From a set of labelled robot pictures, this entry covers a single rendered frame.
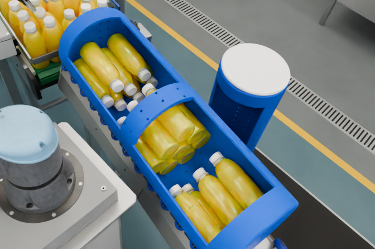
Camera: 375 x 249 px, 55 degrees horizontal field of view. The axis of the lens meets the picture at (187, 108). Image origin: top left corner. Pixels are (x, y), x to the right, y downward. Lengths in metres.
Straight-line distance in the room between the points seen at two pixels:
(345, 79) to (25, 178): 2.80
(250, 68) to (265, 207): 0.69
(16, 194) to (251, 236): 0.52
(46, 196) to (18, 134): 0.18
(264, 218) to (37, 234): 0.50
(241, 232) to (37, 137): 0.49
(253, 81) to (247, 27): 1.96
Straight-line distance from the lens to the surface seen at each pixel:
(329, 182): 2.56
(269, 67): 1.46
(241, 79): 1.38
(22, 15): 1.49
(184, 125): 1.00
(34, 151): 0.69
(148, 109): 1.00
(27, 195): 0.84
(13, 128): 0.72
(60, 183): 0.83
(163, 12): 3.29
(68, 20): 1.49
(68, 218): 0.86
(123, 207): 0.93
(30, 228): 0.87
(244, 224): 0.88
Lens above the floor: 2.01
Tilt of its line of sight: 52 degrees down
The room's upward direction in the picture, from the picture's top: 12 degrees clockwise
